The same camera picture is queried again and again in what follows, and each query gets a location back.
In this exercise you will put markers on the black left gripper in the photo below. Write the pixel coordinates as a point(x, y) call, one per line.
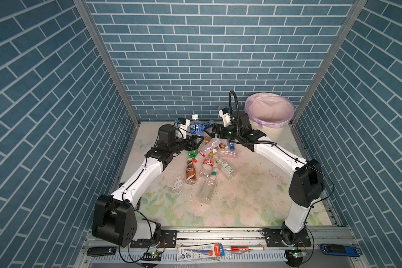
point(193, 146)

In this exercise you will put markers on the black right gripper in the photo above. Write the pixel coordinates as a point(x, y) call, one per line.
point(216, 127)

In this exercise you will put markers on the blue label water bottle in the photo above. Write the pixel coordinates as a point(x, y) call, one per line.
point(198, 127)

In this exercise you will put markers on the brown coffee drink bottle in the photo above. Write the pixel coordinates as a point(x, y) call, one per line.
point(191, 175)

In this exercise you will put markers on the red label cola bottle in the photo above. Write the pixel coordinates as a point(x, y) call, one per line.
point(207, 166)

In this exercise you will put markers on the clear bottle green cap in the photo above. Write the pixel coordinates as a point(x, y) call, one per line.
point(209, 186)

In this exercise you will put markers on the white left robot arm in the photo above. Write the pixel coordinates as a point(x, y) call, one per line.
point(114, 217)

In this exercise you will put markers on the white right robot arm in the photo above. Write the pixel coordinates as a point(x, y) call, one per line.
point(306, 178)

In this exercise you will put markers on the white bin with pink liner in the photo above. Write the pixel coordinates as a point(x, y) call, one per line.
point(269, 113)

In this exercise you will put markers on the green soda bottle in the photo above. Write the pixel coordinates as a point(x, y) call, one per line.
point(192, 154)

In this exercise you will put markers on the blue red label bottle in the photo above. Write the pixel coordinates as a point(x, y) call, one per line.
point(231, 145)

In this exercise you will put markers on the clear bottle red cap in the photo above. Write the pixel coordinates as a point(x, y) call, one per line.
point(206, 149)

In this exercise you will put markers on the amber small bottle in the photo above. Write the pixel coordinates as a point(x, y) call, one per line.
point(221, 145)

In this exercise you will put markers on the clear ribbed bottle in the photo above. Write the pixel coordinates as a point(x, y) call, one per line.
point(223, 153)

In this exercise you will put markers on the clear bottle green label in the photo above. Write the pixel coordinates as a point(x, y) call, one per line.
point(227, 169)

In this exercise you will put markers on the white glue tube package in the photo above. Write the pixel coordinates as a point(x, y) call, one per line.
point(208, 251)

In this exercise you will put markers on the blue black device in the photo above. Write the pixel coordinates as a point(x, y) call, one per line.
point(340, 250)

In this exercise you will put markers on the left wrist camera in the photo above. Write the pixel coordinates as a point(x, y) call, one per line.
point(182, 127)

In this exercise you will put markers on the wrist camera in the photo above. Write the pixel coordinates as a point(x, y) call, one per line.
point(182, 127)
point(226, 116)

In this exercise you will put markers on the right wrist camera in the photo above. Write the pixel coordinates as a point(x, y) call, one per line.
point(226, 116)

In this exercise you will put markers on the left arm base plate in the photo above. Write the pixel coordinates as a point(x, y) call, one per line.
point(164, 239)

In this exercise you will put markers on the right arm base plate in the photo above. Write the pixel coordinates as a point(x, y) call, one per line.
point(286, 238)

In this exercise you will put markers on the red handled tool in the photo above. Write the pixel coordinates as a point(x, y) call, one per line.
point(243, 249)

